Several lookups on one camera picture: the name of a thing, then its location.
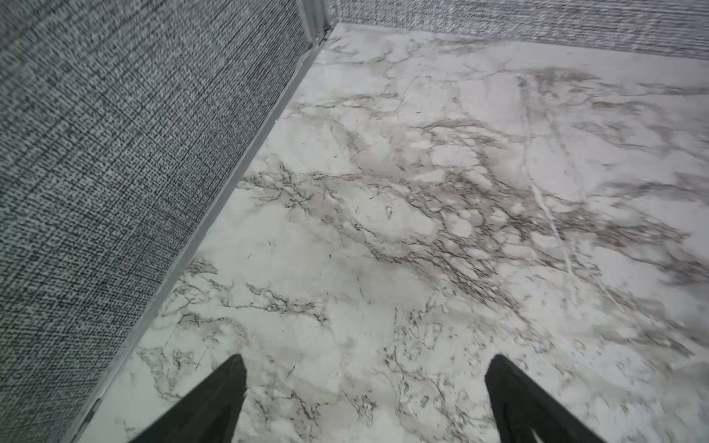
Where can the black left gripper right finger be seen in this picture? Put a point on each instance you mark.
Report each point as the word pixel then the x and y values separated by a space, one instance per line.
pixel 524 412

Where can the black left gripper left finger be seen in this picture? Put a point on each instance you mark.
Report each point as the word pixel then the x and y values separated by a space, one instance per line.
pixel 209 413

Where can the aluminium corner post left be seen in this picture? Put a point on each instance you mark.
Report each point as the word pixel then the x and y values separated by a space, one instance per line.
pixel 316 20

